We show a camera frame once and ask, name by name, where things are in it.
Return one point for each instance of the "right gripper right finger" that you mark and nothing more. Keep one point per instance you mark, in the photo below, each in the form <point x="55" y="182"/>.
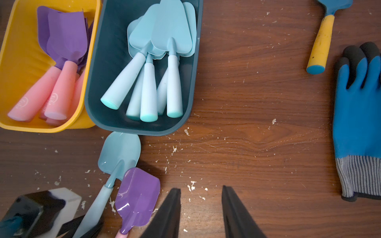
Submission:
<point x="238" y="222"/>

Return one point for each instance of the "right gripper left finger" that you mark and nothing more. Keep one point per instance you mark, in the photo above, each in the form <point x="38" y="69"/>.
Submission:
<point x="165" y="223"/>

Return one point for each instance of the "purple shovel pink handle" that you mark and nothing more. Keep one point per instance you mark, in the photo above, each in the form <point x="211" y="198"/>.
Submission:
<point x="42" y="112"/>
<point x="34" y="99"/>
<point x="68" y="38"/>
<point x="136" y="199"/>
<point x="78" y="87"/>
<point x="55" y="123"/>

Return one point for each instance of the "yellow plastic storage box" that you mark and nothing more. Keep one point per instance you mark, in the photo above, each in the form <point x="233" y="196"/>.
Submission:
<point x="23" y="62"/>

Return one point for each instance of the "dark teal storage box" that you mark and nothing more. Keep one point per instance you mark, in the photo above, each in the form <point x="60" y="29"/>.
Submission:
<point x="111" y="55"/>

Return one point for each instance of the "blue grey garden glove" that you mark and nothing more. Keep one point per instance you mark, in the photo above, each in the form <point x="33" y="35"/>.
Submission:
<point x="356" y="127"/>

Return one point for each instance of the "blue yellow garden rake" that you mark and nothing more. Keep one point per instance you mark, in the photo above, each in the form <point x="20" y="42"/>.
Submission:
<point x="319" y="54"/>

